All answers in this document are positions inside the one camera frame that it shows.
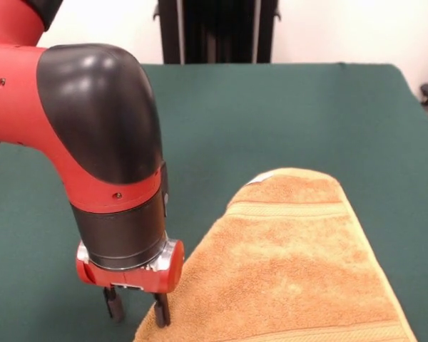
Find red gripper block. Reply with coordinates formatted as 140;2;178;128
75;239;185;328

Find tan terry towel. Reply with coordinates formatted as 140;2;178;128
133;167;418;342

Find dark green table cloth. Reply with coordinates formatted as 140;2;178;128
0;63;428;342

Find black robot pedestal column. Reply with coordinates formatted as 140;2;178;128
158;0;282;65

